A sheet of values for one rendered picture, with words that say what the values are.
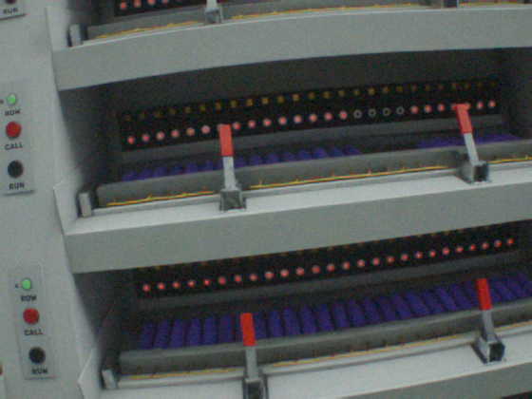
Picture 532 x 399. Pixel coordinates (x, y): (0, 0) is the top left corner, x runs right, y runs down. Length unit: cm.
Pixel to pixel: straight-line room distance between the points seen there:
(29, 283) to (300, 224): 29
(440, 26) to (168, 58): 30
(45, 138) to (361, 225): 34
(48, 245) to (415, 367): 42
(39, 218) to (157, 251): 13
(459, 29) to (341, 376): 41
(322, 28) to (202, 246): 26
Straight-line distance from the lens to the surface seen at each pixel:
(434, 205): 54
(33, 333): 56
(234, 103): 67
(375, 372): 57
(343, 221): 51
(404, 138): 69
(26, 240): 56
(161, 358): 60
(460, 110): 59
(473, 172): 56
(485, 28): 61
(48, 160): 55
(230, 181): 52
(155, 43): 55
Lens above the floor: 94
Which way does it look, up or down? 1 degrees up
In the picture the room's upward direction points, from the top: 7 degrees counter-clockwise
